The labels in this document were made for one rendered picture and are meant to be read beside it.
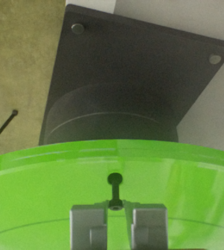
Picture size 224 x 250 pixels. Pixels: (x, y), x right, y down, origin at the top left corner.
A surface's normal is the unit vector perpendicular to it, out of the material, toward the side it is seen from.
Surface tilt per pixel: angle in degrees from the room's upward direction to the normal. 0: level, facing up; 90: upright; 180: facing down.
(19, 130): 0
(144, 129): 90
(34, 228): 21
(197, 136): 0
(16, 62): 0
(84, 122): 90
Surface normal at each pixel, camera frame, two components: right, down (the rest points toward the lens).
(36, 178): -0.11, 0.50
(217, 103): 0.01, 0.81
